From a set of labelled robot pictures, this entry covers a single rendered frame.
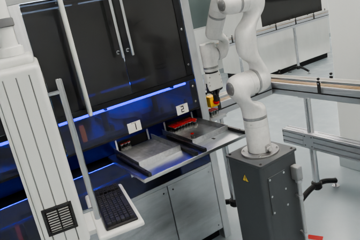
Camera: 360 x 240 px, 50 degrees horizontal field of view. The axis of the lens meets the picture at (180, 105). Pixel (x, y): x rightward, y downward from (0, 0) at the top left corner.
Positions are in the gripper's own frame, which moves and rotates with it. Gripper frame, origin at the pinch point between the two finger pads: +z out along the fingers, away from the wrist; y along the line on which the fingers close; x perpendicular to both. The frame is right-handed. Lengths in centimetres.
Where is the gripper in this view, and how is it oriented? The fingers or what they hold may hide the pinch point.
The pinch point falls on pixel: (216, 97)
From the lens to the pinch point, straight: 219.3
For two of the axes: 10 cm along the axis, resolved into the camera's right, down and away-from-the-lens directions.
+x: 5.3, 1.2, -8.4
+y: -8.3, 3.0, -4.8
